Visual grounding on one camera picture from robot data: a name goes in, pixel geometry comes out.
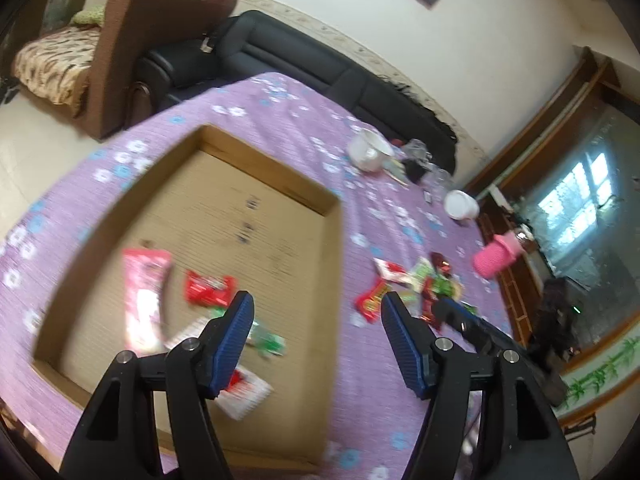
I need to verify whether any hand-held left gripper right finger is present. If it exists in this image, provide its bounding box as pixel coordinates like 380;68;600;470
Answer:
381;291;581;480

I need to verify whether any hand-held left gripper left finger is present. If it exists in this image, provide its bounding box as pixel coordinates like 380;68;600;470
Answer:
60;290;256;480

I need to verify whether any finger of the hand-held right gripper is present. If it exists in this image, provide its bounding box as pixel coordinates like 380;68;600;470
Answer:
431;296;569;408

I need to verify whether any green white snack packet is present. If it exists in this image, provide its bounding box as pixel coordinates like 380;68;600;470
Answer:
247;319;287;358

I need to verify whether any white red snack packet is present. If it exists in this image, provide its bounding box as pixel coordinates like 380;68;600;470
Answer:
216;366;274;422

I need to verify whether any pile of mixed snacks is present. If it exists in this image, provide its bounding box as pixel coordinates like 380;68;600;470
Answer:
354;251;478;331

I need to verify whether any long pink white snack packet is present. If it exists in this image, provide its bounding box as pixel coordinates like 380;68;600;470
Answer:
122;247;173;353

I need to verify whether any cardboard box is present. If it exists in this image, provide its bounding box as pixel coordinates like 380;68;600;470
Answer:
32;124;346;473

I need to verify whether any pink knit sleeved bottle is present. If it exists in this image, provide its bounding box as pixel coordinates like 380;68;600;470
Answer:
471;230;528;279

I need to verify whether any bamboo print panel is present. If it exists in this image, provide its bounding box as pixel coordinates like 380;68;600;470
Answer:
557;330;640;416

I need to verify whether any purple floral tablecloth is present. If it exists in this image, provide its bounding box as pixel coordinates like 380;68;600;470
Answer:
0;71;516;480

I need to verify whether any white plastic bottle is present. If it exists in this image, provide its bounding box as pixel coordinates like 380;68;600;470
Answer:
443;189;479;225

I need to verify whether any small printed booklet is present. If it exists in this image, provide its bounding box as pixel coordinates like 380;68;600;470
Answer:
382;159;410;187

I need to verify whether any white mug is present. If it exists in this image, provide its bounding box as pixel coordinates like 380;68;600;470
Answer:
346;127;397;174

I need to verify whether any black sofa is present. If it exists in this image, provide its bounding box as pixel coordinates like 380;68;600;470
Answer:
135;10;458;173

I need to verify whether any brown armchair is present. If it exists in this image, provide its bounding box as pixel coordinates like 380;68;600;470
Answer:
82;0;238;142

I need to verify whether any patterned seat cushion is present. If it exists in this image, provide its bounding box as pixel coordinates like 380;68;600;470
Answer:
11;25;101;118

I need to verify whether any green pillow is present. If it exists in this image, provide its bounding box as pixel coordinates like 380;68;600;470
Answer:
70;4;107;27

